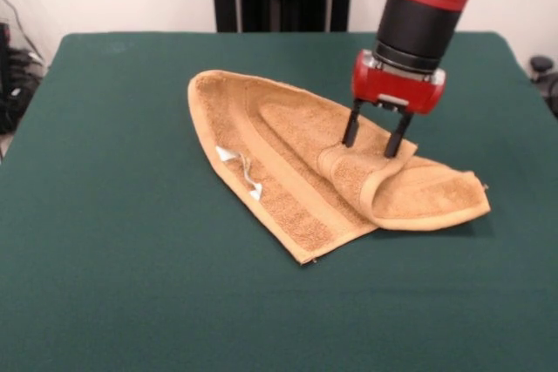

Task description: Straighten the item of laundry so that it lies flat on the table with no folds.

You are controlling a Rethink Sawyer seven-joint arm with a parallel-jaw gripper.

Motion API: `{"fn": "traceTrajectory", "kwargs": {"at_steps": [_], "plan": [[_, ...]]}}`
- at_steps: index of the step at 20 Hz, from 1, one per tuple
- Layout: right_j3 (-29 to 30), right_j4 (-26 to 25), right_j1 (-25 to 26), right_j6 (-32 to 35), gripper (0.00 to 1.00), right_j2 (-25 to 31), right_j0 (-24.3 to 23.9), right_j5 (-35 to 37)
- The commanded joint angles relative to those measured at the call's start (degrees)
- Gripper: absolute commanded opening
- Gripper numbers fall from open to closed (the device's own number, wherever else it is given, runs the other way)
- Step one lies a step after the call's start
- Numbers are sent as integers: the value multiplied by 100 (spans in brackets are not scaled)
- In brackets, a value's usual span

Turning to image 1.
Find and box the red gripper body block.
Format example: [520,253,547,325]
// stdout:
[350,49,447,116]

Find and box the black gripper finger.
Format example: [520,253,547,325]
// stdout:
[383,111,415,159]
[341,98,364,149]

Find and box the tan terry towel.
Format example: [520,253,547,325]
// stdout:
[187,69,493,267]

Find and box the grey office chair base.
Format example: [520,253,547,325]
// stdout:
[528,55,558,119]

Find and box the dark green table cloth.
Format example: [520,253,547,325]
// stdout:
[0,30,558,372]

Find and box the black equipment pile with cables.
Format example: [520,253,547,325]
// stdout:
[0,22,47,136]

